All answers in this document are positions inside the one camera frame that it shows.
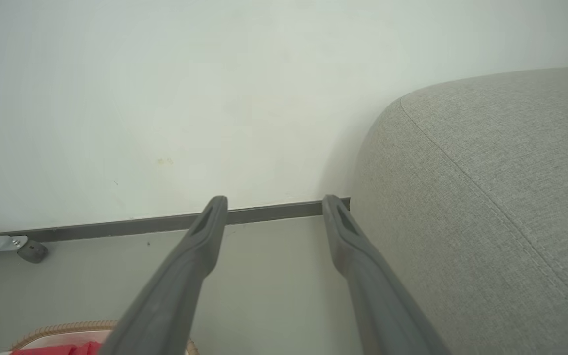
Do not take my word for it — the grey fabric sofa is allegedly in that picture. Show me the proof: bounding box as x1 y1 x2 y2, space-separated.
351 66 568 355

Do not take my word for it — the cream perforated laundry basket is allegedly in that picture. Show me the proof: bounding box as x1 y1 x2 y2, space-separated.
10 320 200 355

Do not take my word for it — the red basketball jersey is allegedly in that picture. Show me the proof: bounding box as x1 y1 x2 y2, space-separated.
10 342 103 355

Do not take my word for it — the dark grey rubber foot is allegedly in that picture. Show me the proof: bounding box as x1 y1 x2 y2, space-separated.
17 240 49 264

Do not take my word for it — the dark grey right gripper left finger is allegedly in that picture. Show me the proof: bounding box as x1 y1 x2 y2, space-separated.
98 196 228 355

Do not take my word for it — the dark grey skirting board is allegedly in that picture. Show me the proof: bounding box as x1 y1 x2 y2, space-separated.
0 197 351 243

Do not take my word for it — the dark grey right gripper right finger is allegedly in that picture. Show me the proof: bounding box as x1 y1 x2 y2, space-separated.
322 195 450 355

